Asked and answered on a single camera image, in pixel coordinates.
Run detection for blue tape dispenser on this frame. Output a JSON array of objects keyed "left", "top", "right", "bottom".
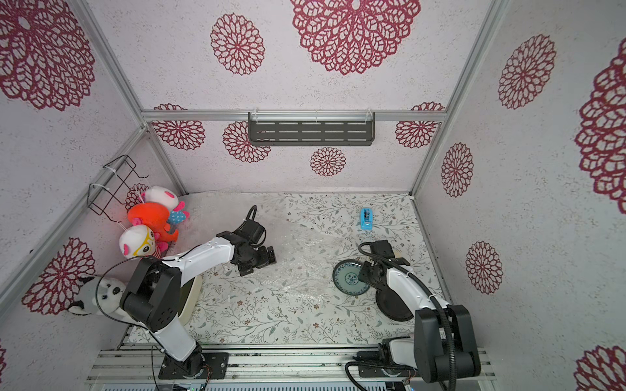
[{"left": 360, "top": 208, "right": 373, "bottom": 231}]

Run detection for blue patterned dinner plate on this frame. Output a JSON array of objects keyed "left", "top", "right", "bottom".
[{"left": 332, "top": 259, "right": 370, "bottom": 296}]

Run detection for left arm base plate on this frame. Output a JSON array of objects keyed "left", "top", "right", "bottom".
[{"left": 157, "top": 353, "right": 229, "bottom": 381}]

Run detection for white pink plush toy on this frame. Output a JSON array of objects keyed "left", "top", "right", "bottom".
[{"left": 140, "top": 186, "right": 190, "bottom": 225}]

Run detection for black plate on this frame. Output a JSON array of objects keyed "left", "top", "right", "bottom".
[{"left": 375, "top": 289, "right": 414, "bottom": 322}]

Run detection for grey husky plush toy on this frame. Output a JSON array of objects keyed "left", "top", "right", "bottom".
[{"left": 67, "top": 276, "right": 127, "bottom": 319}]

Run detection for white plush doll yellow glasses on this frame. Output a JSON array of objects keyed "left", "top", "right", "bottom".
[{"left": 118, "top": 225, "right": 169, "bottom": 258}]

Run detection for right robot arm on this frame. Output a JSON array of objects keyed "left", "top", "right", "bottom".
[{"left": 332, "top": 240, "right": 482, "bottom": 390}]

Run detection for grey metal wall shelf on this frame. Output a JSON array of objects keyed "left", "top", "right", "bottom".
[{"left": 248, "top": 112, "right": 376, "bottom": 147}]

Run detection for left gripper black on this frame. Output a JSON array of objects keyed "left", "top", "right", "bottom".
[{"left": 238, "top": 245, "right": 278, "bottom": 278}]

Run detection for black wire wall basket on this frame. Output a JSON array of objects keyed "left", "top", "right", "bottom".
[{"left": 86, "top": 154, "right": 150, "bottom": 223}]

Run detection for floral table mat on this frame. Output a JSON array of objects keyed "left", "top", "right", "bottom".
[{"left": 175, "top": 192, "right": 442, "bottom": 345}]

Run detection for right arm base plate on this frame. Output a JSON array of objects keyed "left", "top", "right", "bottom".
[{"left": 353, "top": 350, "right": 415, "bottom": 378}]

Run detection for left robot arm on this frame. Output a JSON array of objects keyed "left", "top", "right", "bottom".
[{"left": 118, "top": 205, "right": 276, "bottom": 379}]

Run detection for cream rectangular bin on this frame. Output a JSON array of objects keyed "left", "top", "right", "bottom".
[{"left": 178, "top": 275, "right": 203, "bottom": 325}]

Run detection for red orange plush toy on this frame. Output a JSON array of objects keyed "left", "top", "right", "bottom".
[{"left": 127, "top": 202, "right": 179, "bottom": 244}]

